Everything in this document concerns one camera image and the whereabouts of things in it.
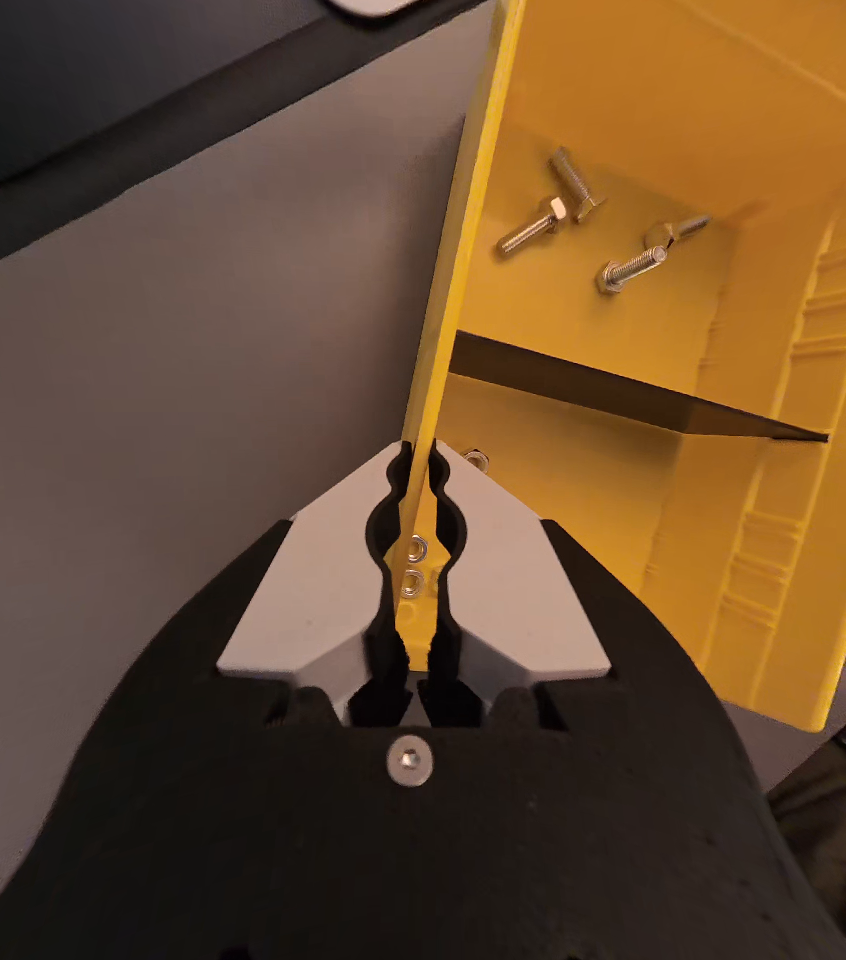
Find black bin divider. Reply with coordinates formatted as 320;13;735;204
449;330;831;444

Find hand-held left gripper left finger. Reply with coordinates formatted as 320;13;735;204
215;441;412;727

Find dark desk mat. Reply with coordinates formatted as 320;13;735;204
0;0;364;185

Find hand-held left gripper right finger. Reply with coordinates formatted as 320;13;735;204
426;441;613;727

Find yellow plastic bin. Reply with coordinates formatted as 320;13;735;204
385;0;846;735

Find person's olive green pants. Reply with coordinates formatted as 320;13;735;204
766;753;846;960

